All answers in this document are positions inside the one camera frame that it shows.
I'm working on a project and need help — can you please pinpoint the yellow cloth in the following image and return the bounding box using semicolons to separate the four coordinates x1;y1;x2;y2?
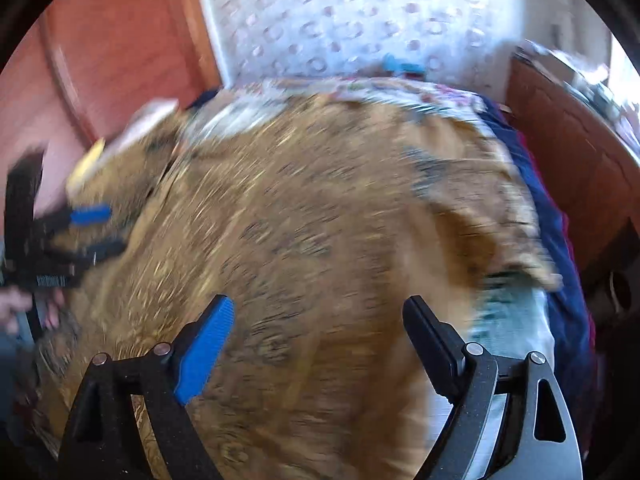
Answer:
67;137;107;194

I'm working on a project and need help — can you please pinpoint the reddish wooden headboard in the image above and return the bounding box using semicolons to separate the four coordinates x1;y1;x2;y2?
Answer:
0;0;224;201

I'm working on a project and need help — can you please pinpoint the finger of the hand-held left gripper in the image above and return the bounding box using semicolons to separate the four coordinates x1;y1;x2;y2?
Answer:
47;240;129;277
37;203;113;237

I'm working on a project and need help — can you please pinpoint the leaf print bed sheet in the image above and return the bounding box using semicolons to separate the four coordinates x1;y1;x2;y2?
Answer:
180;77;558;480

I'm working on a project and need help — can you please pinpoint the blue toy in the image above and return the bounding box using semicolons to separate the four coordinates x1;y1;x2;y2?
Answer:
382;55;427;77

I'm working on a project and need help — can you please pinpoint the circle pattern curtain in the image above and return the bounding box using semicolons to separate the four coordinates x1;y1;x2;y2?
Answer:
192;0;517;87

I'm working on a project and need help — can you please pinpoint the blue blanket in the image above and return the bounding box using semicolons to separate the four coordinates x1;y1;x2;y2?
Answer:
475;95;601;413

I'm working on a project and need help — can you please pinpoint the bright window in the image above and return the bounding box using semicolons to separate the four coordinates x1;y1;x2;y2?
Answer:
610;35;640;113

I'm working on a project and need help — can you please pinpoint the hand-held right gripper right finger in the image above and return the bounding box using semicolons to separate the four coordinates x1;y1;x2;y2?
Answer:
401;295;585;480

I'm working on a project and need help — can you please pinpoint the wooden desk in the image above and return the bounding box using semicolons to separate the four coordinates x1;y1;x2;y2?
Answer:
504;45;640;283

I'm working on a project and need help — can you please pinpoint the golden patterned cloth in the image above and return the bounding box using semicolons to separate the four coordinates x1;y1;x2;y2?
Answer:
20;91;565;480

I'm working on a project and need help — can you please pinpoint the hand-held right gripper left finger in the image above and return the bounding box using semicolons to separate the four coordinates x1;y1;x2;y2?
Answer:
57;294;236;480

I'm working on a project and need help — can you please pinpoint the peach pillow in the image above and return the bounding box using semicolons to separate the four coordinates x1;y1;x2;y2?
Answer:
106;98;181;157

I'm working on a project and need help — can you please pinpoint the person's left hand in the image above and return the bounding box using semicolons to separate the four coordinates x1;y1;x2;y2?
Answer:
0;286;68;333

